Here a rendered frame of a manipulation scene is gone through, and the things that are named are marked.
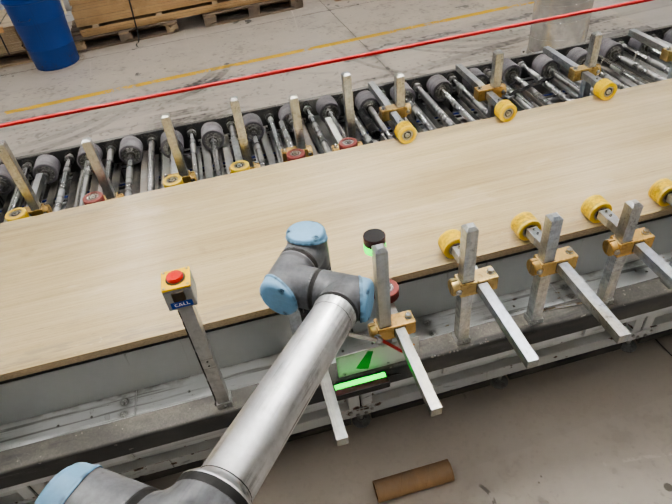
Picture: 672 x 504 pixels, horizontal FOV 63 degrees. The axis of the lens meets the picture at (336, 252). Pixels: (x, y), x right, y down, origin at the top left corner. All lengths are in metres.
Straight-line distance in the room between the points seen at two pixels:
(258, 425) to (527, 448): 1.73
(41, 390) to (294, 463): 1.01
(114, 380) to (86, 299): 0.28
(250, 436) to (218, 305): 0.95
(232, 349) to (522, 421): 1.27
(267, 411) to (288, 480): 1.53
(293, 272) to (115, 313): 0.84
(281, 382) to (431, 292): 1.10
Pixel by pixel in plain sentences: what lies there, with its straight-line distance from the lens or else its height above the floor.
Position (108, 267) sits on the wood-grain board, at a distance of 2.02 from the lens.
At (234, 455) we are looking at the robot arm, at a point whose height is 1.41.
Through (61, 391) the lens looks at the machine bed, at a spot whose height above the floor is 0.70.
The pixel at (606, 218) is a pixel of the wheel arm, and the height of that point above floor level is 0.96.
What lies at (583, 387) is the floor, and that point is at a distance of 2.66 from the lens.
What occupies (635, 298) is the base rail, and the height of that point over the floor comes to 0.70.
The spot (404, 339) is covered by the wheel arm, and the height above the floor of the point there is 0.86.
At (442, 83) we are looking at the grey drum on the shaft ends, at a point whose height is 0.85.
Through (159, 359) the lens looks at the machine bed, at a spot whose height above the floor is 0.74.
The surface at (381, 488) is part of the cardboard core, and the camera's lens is 2.23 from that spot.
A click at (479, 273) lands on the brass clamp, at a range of 1.63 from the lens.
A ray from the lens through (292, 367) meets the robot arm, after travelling 0.91.
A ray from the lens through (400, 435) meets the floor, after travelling 2.42.
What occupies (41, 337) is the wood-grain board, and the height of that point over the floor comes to 0.90.
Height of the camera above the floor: 2.09
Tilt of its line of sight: 41 degrees down
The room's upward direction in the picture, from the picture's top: 7 degrees counter-clockwise
